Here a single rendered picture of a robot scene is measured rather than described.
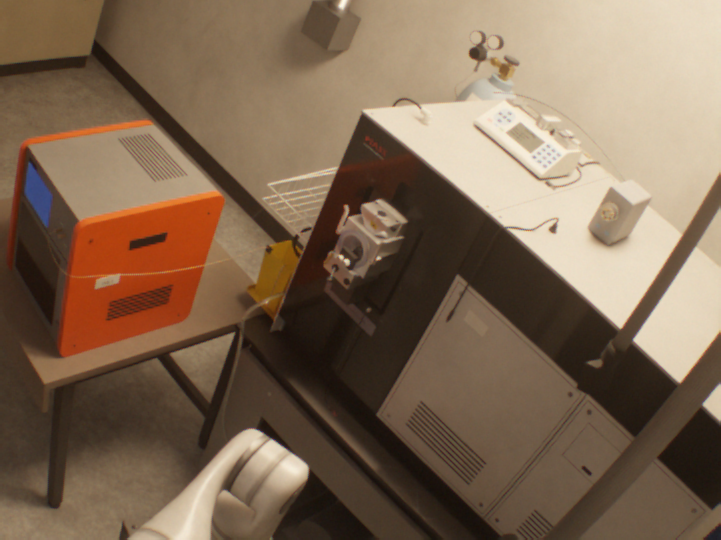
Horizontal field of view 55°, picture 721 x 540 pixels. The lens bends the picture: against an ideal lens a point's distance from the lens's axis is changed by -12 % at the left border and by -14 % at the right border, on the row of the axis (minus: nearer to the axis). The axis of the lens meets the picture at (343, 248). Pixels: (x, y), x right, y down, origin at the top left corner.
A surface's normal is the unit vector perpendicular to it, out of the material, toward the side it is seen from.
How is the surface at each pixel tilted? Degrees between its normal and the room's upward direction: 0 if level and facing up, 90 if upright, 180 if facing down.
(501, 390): 90
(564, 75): 90
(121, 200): 0
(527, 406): 90
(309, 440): 90
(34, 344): 0
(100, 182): 0
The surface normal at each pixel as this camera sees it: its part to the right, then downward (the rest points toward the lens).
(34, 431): 0.34, -0.77
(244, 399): -0.68, 0.19
